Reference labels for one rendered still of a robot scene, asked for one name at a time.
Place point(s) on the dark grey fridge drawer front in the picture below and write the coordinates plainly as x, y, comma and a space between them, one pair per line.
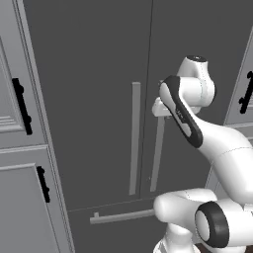
112, 235

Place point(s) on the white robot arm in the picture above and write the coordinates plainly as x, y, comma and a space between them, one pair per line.
227, 154

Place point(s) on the dark grey fridge door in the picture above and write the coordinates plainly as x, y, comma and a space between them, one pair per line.
85, 99
184, 33

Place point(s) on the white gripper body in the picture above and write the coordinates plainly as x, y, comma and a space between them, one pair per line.
159, 108

